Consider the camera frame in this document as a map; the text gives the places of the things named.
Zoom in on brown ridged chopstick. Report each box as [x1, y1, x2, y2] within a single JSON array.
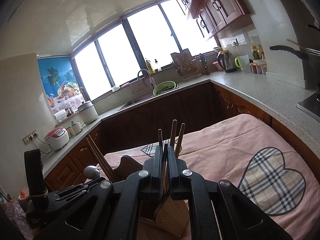
[[88, 134, 116, 181]]

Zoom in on carved wooden chopstick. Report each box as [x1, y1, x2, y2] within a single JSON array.
[[175, 123, 185, 158]]

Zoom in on brown carved chopstick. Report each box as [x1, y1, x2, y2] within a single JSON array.
[[86, 135, 113, 182]]

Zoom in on wooden utensil holder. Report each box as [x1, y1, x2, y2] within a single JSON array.
[[113, 154, 190, 239]]

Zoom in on steel spoon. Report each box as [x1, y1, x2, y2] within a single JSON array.
[[53, 165, 101, 202]]

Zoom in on red white rice cooker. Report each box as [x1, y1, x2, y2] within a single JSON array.
[[44, 127, 69, 151]]

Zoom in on pink heart-print tablecloth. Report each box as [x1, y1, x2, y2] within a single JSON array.
[[96, 113, 320, 240]]

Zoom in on small white lidded pot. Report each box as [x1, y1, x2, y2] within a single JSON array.
[[70, 121, 82, 136]]

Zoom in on white electric cooker pot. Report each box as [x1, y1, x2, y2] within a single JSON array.
[[78, 100, 98, 125]]

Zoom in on green colander basin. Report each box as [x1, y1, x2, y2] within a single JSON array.
[[152, 81, 176, 96]]

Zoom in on lower wooden counter cabinets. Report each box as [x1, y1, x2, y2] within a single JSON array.
[[44, 82, 319, 191]]

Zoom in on steel sink faucet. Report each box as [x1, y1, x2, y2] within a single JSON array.
[[137, 68, 157, 90]]

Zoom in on oil bottle on sill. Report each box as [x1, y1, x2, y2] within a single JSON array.
[[145, 59, 155, 74]]

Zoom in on dish drying rack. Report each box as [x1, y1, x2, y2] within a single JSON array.
[[171, 49, 201, 81]]

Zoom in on gas stove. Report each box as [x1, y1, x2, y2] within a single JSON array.
[[297, 93, 320, 121]]

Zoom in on steel electric kettle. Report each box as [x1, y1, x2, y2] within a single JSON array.
[[217, 50, 239, 73]]

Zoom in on condiment bottles group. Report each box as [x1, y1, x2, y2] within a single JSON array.
[[249, 44, 267, 75]]

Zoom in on black wok with lid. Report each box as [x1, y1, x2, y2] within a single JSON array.
[[269, 38, 319, 63]]

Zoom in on wall power socket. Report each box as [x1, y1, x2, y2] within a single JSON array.
[[23, 130, 39, 145]]

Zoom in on tropical fruit wall poster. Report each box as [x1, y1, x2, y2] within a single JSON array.
[[37, 56, 85, 114]]

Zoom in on upper wooden wall cabinets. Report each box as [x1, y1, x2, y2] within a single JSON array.
[[179, 0, 250, 39]]

